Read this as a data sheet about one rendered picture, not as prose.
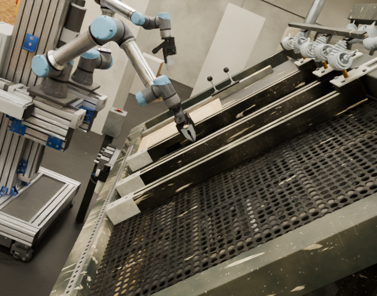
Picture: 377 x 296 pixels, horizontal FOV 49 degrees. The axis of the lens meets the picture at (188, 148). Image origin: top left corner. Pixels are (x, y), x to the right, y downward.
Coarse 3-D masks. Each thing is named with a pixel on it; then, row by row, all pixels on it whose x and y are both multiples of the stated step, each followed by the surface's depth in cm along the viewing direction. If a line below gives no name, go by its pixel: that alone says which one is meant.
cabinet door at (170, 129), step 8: (208, 104) 266; (216, 104) 256; (192, 112) 269; (200, 112) 259; (208, 112) 248; (168, 128) 265; (176, 128) 254; (152, 136) 267; (160, 136) 256; (144, 144) 256
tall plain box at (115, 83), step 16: (128, 0) 463; (144, 0) 462; (160, 0) 533; (96, 16) 471; (144, 32) 515; (112, 48) 480; (144, 48) 564; (128, 64) 492; (96, 80) 492; (112, 80) 490; (128, 80) 539; (112, 96) 496; (96, 128) 509
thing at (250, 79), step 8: (264, 72) 265; (240, 80) 270; (248, 80) 266; (232, 88) 268; (240, 88) 268; (216, 96) 270; (224, 96) 270; (200, 104) 271; (168, 120) 275; (152, 128) 277; (160, 128) 277; (144, 136) 278
